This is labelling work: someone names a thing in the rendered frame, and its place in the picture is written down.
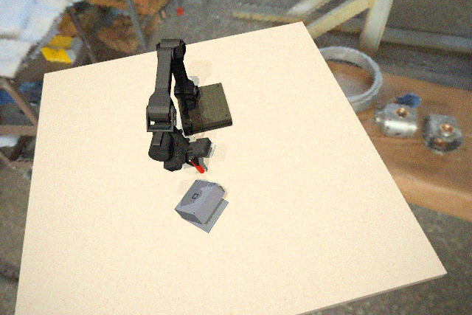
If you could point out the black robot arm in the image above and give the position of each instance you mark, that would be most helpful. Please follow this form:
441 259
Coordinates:
161 109

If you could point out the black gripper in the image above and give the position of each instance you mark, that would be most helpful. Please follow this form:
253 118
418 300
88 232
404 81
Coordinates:
194 150

